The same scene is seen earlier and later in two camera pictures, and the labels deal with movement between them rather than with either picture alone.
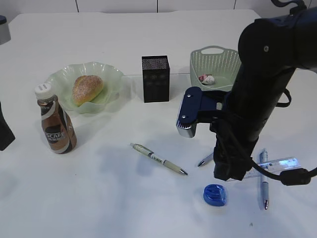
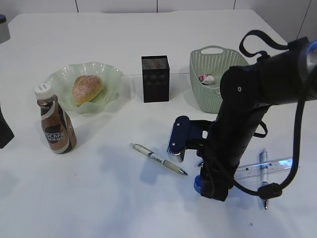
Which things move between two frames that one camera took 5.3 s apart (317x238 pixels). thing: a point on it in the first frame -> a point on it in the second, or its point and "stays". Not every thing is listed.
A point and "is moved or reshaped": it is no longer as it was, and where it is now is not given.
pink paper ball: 202,77 stays
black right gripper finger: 227,165 -> 215,185
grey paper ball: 209,80 stays
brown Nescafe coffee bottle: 59,131 stays
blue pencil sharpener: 214,195 is moved or reshaped
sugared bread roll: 86,88 stays
